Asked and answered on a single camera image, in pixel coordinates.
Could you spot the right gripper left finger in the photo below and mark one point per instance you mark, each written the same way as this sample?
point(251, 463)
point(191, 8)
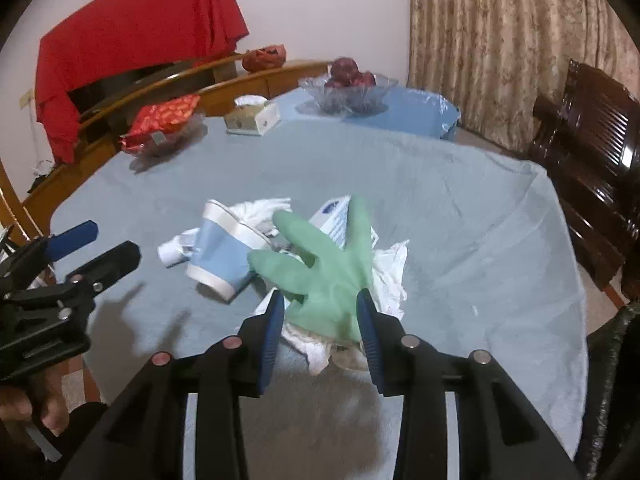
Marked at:
point(140, 436)

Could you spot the black trash bin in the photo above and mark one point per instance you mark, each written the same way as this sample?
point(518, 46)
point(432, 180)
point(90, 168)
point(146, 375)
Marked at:
point(609, 444)

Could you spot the person's left hand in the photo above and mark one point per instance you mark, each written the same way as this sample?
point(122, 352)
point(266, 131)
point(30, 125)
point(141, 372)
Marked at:
point(44, 399)

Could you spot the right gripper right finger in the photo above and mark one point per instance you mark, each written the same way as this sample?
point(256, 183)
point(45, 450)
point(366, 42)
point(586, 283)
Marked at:
point(462, 418)

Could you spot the dark red fruit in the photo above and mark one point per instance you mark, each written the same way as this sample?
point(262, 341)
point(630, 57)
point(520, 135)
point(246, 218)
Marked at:
point(345, 73)

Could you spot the red cloth cover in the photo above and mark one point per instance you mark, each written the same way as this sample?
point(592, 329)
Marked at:
point(109, 37)

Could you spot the tissue box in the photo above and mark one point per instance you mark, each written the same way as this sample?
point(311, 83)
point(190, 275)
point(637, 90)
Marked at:
point(252, 116)

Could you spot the wooden sideboard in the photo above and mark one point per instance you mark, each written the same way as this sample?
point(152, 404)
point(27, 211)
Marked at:
point(218, 83)

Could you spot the blue paper cup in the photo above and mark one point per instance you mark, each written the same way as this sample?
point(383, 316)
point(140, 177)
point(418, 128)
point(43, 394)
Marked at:
point(219, 257)

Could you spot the white printed wrapper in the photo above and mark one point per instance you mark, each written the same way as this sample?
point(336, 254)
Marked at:
point(332, 219)

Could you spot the light blue side cloth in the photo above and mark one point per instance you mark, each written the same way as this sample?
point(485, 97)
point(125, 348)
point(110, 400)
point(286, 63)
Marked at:
point(405, 110)

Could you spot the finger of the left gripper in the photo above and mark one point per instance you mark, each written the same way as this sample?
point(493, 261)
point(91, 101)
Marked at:
point(110, 267)
point(61, 245)

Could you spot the grey-blue tablecloth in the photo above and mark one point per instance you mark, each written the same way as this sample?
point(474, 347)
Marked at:
point(489, 265)

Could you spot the glass dish under packet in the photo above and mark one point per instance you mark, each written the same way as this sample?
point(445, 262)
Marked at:
point(159, 145)

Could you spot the glass fruit bowl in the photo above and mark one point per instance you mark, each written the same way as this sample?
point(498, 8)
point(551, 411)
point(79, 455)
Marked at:
point(349, 100)

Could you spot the beige patterned curtain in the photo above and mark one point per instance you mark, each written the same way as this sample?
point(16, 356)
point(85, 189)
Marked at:
point(492, 58)

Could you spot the green rubber glove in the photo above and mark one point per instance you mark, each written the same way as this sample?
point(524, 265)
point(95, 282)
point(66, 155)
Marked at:
point(321, 276)

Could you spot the red snack packet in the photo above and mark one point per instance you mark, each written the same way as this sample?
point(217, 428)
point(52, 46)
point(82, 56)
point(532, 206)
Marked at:
point(168, 118)

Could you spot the white crumpled paper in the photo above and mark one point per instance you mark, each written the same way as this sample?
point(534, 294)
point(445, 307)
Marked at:
point(331, 340)

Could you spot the red crumpled bag on sideboard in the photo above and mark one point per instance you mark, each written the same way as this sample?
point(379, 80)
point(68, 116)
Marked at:
point(265, 58)

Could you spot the dark wooden chair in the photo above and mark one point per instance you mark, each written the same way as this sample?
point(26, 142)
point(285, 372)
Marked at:
point(589, 145)

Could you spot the white crumpled tissue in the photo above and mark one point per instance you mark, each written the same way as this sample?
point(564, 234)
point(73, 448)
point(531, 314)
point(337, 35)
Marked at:
point(258, 214)

